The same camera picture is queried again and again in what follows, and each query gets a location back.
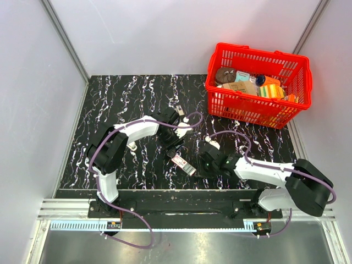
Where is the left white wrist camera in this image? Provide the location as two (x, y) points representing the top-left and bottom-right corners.
(174, 122), (193, 139)

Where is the yellow green sponge pack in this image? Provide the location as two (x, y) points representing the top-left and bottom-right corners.
(258, 84), (285, 99)

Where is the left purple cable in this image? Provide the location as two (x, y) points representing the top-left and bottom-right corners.
(88, 112), (204, 248)

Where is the staple box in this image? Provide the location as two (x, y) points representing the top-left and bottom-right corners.
(171, 155), (196, 176)

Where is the aluminium rail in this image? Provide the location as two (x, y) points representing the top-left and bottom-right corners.
(37, 199), (338, 233)

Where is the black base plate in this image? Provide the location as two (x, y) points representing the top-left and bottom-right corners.
(73, 190), (270, 218)

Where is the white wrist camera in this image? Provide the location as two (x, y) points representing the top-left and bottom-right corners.
(174, 122), (193, 139)
(205, 136), (220, 150)

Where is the orange snack packet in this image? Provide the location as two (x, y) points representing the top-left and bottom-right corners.
(282, 93), (299, 103)

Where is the purple cable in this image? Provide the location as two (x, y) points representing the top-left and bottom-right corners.
(88, 112), (204, 248)
(205, 130), (338, 239)

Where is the red plastic basket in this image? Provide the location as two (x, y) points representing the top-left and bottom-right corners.
(205, 43), (312, 129)

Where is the teal white card box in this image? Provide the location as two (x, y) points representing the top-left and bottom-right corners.
(235, 70), (250, 82)

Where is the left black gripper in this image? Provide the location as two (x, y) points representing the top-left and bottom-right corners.
(158, 126), (185, 158)

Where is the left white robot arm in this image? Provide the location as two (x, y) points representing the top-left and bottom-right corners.
(87, 108), (191, 218)

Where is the brown cardboard box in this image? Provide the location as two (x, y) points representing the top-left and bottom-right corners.
(222, 81), (258, 96)

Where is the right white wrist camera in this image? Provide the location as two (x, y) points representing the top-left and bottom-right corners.
(205, 136), (220, 150)

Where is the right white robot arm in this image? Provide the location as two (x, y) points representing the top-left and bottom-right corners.
(199, 141), (333, 218)

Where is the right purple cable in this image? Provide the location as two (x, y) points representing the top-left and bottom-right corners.
(205, 130), (338, 239)

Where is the brown round object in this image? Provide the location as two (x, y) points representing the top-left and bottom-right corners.
(215, 67), (236, 86)

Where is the orange bottle blue cap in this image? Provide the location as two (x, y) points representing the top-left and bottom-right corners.
(255, 74), (281, 86)

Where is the black grey stapler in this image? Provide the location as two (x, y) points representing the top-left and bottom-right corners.
(176, 105), (185, 116)

